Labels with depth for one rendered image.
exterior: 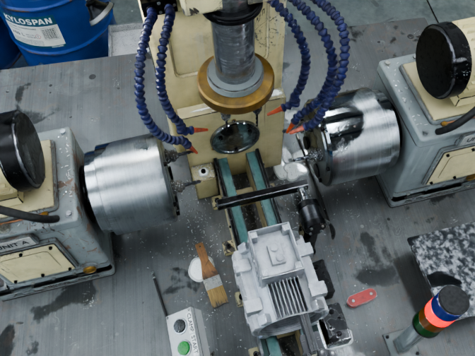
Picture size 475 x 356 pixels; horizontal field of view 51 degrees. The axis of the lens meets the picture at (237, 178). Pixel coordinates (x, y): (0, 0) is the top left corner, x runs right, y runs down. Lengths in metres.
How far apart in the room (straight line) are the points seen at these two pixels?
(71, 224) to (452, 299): 0.85
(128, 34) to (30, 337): 1.69
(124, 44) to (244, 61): 1.67
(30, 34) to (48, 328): 1.72
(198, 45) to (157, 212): 0.45
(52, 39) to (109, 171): 1.64
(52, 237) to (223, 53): 0.62
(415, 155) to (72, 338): 1.06
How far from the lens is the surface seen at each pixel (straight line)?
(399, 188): 1.54
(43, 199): 1.26
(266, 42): 1.38
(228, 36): 1.01
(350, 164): 1.33
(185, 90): 1.43
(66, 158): 1.32
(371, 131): 1.33
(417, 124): 1.35
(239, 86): 1.11
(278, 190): 1.33
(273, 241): 1.17
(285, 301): 1.13
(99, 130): 1.82
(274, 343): 1.30
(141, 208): 1.26
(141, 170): 1.25
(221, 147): 1.46
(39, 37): 2.84
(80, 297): 1.54
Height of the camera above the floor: 2.19
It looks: 59 degrees down
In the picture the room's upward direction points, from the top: 4 degrees counter-clockwise
